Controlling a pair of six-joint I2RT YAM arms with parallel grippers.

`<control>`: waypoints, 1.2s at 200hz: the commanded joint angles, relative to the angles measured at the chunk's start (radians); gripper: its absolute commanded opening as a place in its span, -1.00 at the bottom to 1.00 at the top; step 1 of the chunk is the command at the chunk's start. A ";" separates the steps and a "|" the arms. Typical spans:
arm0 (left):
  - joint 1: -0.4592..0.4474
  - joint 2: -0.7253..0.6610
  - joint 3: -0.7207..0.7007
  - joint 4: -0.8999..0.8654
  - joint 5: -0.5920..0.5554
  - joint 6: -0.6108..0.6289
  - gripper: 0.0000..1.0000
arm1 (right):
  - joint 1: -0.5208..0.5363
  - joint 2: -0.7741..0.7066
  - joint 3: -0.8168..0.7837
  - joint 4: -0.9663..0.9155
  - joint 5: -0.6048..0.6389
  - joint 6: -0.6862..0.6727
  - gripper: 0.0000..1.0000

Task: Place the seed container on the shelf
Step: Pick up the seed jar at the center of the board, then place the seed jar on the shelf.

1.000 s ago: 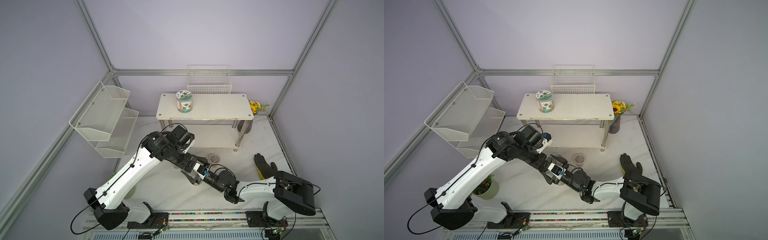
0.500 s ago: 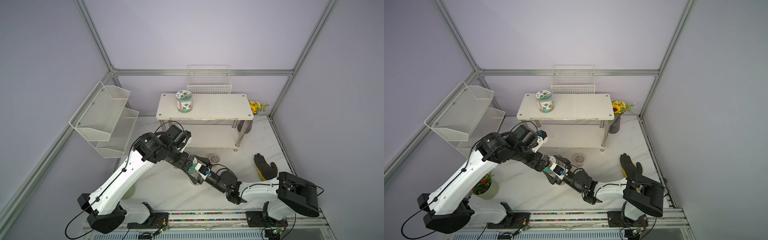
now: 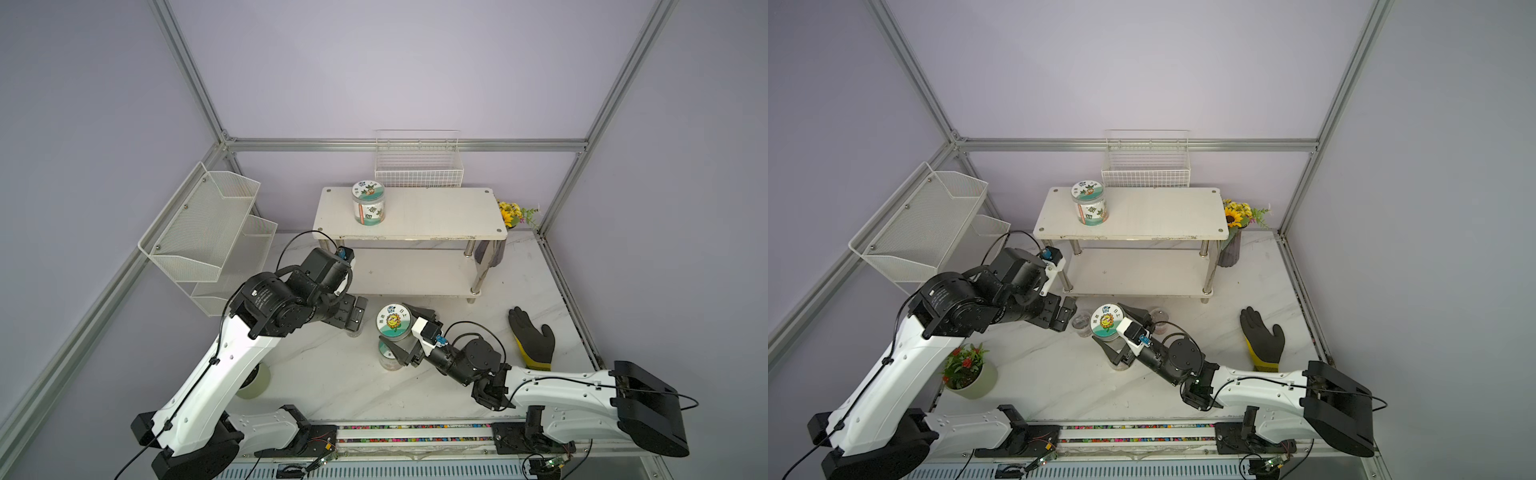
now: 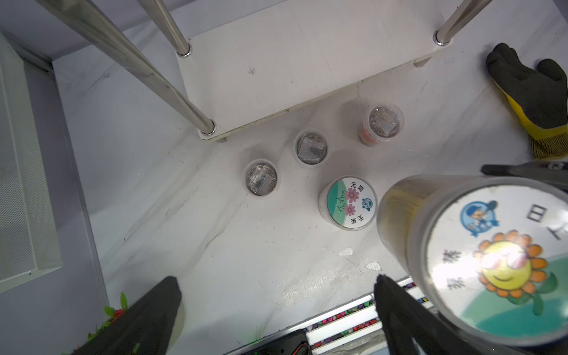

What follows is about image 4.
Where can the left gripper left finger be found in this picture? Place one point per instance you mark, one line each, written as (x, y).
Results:
(144, 328)

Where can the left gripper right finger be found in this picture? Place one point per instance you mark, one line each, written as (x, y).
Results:
(408, 325)

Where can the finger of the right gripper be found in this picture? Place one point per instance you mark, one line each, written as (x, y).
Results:
(553, 173)

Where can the sunflower lid seed container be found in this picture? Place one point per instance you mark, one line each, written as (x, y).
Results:
(489, 252)

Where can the pink flower lid seed container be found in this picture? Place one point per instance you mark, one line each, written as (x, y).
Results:
(348, 203)

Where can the white two-tier shelf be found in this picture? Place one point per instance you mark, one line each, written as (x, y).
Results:
(278, 59)

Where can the red flower plant pot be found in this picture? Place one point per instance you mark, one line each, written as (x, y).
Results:
(113, 314)

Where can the black yellow work glove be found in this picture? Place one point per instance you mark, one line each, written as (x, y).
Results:
(537, 96)

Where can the small red-based clear cup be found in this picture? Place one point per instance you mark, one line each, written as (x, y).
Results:
(383, 123)

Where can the small clear cup left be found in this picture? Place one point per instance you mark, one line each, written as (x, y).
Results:
(261, 178)

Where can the small clear cup middle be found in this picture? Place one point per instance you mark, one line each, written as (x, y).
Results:
(311, 148)

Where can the aluminium front rail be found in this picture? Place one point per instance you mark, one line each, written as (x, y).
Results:
(323, 333)

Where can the white mesh wall rack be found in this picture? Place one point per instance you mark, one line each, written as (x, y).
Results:
(29, 240)

